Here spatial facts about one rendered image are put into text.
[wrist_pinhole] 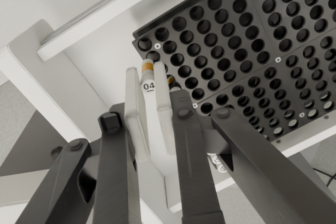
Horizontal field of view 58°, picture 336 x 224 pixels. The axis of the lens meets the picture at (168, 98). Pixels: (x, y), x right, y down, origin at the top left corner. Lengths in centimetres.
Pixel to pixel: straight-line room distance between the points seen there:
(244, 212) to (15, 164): 131
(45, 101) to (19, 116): 116
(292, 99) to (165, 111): 21
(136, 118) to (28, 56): 16
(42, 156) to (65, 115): 55
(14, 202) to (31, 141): 41
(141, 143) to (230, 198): 158
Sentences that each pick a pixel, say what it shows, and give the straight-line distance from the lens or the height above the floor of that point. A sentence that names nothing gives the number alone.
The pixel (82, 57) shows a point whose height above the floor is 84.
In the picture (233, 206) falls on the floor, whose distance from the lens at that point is 178.
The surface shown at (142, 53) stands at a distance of 28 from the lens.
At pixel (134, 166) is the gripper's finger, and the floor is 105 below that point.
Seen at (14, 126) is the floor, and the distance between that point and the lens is 147.
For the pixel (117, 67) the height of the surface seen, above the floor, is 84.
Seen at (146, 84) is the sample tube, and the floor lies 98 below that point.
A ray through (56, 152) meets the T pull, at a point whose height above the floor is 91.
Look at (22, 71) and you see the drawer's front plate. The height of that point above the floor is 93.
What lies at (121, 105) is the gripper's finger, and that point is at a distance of 18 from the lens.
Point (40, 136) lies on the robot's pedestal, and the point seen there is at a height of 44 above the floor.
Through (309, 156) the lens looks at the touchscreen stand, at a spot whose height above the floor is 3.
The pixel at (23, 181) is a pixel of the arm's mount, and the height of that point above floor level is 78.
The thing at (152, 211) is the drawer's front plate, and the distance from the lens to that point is 36.
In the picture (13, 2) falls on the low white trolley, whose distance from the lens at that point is 44.
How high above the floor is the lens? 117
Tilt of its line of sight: 63 degrees down
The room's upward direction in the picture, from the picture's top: 169 degrees clockwise
